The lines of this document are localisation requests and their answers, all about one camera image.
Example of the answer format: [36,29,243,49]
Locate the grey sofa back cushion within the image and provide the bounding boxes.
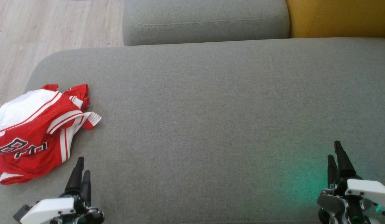
[122,0,290,46]

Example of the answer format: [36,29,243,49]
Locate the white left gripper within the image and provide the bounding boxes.
[21,156,105,224]

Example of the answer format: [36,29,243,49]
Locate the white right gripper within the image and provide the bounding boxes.
[316,141,385,224]

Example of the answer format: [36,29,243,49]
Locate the red and white jersey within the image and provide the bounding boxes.
[0,83,102,185]

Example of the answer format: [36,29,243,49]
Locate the grey fabric sofa seat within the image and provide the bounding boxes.
[0,37,385,224]

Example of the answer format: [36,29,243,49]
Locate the large yellow cushion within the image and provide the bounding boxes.
[285,0,385,39]

